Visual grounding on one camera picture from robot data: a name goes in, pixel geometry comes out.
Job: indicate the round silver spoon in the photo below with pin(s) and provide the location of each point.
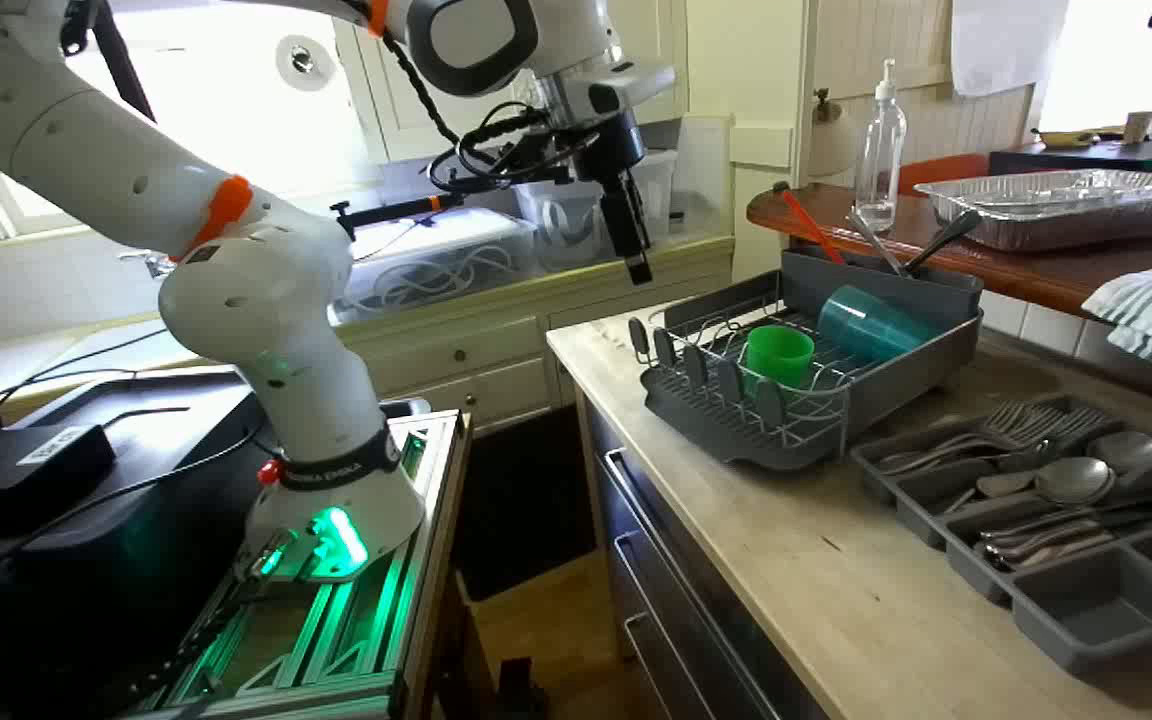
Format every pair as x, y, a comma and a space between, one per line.
1121, 450

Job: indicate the aluminium robot base cart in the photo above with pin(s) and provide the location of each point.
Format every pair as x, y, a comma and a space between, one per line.
338, 625

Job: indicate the silver fork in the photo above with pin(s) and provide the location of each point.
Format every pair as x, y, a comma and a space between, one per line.
936, 453
1048, 424

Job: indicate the grey cutlery tray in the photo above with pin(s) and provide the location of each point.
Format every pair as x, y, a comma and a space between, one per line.
1097, 607

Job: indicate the orange spatula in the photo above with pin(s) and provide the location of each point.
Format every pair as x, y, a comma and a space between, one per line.
810, 224

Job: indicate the red-orange chair back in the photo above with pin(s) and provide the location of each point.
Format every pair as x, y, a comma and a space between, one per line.
940, 168

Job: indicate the large silver spoon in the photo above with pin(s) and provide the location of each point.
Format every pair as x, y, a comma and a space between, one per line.
1072, 482

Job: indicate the steel drawer kitchen island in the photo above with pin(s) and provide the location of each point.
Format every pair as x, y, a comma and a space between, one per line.
681, 602

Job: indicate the large black controller case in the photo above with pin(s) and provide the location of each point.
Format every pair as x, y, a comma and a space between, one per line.
98, 587

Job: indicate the plain black tripod pole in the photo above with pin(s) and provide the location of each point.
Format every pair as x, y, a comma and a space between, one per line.
119, 53

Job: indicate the silver table knife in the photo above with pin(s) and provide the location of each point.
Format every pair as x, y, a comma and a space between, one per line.
1057, 527
1057, 549

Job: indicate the white lower cabinet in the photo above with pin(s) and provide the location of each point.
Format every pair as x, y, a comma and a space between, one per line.
468, 360

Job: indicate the clear soap pump bottle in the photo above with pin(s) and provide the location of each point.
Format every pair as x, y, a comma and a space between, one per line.
880, 160

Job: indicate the grey dish rack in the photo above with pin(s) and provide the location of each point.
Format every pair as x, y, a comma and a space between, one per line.
739, 420

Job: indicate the flat black box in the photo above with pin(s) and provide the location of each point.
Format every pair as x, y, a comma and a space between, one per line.
17, 484

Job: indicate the teal plastic cup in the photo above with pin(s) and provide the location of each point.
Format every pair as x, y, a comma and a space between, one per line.
870, 324

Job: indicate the small silver spoon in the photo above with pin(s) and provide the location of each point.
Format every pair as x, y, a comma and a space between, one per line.
1000, 482

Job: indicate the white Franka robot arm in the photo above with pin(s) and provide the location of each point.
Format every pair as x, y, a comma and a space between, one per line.
271, 332

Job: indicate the green plastic cup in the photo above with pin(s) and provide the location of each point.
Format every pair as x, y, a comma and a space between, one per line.
776, 352

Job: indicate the black stand with orange clips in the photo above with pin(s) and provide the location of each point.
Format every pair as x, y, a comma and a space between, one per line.
396, 209

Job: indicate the small clear plastic bin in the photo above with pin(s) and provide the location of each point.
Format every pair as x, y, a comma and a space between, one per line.
562, 223

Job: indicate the aluminium foil tray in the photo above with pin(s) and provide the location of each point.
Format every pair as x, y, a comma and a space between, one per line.
1070, 205

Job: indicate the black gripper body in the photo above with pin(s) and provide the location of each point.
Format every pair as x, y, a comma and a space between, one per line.
615, 153

